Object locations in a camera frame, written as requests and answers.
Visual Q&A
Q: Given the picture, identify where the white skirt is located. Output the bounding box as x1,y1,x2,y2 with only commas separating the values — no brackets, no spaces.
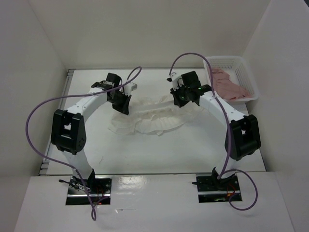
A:
108,94,203,136

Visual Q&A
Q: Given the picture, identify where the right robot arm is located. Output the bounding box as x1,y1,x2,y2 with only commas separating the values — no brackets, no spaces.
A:
167,71,261,190

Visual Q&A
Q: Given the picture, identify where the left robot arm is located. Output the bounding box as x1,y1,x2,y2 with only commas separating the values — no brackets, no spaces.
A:
51,73,137,193

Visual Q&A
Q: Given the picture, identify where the pink skirt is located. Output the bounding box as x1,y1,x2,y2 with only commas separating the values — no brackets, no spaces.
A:
211,68,252,101

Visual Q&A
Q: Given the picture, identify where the white plastic basket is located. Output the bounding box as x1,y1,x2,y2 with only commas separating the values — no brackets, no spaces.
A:
206,56,260,103

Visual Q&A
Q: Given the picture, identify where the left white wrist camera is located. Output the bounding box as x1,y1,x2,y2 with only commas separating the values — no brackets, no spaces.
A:
123,82,138,96

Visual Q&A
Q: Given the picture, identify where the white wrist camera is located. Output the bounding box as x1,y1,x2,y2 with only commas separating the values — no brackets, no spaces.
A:
167,72,181,89
123,82,138,96

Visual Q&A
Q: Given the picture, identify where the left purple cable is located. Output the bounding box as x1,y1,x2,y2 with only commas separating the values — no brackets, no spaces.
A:
25,66,142,221

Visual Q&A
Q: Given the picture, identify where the purple cable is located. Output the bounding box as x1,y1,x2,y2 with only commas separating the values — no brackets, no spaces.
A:
169,52,258,211
25,66,142,221

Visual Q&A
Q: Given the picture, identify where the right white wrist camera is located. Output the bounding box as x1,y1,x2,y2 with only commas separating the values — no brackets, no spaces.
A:
167,72,181,89

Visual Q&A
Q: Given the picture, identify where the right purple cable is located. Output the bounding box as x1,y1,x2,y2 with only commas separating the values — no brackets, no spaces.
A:
169,52,258,211

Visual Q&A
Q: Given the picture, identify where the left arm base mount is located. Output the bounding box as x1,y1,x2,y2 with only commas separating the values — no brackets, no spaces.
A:
66,177,112,205

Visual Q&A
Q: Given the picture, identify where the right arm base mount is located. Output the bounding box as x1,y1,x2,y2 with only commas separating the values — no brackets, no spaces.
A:
192,174,242,203

